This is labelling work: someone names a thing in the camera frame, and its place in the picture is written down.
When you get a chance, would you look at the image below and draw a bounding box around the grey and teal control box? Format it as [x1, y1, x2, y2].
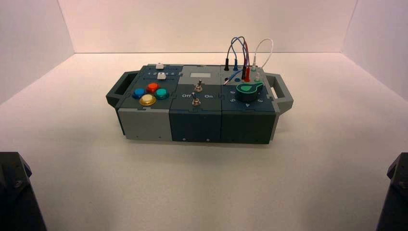
[105, 64, 294, 145]

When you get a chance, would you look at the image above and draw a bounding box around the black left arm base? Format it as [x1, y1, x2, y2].
[0, 152, 48, 231]

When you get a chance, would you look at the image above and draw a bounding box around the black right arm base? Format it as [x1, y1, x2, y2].
[376, 152, 408, 231]

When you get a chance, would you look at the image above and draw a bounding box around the green rotary knob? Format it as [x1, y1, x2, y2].
[235, 81, 265, 103]

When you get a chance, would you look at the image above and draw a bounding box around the yellow round push button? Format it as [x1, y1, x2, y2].
[139, 94, 157, 107]

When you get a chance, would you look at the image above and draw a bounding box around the black banana plug cable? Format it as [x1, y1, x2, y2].
[224, 36, 248, 81]

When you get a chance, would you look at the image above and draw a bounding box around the red banana plug cable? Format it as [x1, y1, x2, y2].
[242, 39, 252, 81]

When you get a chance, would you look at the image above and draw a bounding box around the white banana plug cable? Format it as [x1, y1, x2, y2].
[251, 38, 274, 82]

